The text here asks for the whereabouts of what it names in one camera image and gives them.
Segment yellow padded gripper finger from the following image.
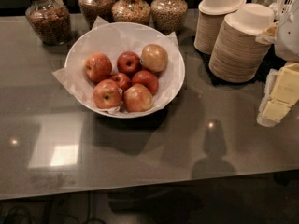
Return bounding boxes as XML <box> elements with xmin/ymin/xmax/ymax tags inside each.
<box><xmin>257</xmin><ymin>62</ymin><xmax>299</xmax><ymax>127</ymax></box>

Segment yellow-red apple top right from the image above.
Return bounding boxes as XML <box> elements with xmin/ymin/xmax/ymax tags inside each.
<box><xmin>140</xmin><ymin>44</ymin><xmax>168</xmax><ymax>73</ymax></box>

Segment red-yellow apple front right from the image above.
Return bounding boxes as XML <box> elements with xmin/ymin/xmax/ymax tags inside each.
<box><xmin>123</xmin><ymin>84</ymin><xmax>153</xmax><ymax>112</ymax></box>

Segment small red apple centre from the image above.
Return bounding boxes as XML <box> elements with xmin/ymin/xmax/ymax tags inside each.
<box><xmin>110</xmin><ymin>73</ymin><xmax>132</xmax><ymax>91</ymax></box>

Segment white bowl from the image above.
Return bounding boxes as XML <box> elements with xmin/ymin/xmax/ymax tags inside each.
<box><xmin>64</xmin><ymin>21</ymin><xmax>186</xmax><ymax>119</ymax></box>

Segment black mat under bowls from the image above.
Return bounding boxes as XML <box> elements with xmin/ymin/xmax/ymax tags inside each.
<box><xmin>197</xmin><ymin>47</ymin><xmax>286</xmax><ymax>86</ymax></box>

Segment front stack paper bowls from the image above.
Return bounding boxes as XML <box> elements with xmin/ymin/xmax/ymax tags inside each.
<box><xmin>208</xmin><ymin>3</ymin><xmax>274</xmax><ymax>83</ymax></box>

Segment glass cereal jar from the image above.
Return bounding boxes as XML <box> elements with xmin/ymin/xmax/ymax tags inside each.
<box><xmin>78</xmin><ymin>0</ymin><xmax>116</xmax><ymax>28</ymax></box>
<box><xmin>150</xmin><ymin>0</ymin><xmax>188</xmax><ymax>35</ymax></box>
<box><xmin>112</xmin><ymin>0</ymin><xmax>150</xmax><ymax>25</ymax></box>
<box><xmin>25</xmin><ymin>0</ymin><xmax>71</xmax><ymax>45</ymax></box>

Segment glass cereal jar left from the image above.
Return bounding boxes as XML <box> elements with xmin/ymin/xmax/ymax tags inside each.
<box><xmin>25</xmin><ymin>0</ymin><xmax>71</xmax><ymax>45</ymax></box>

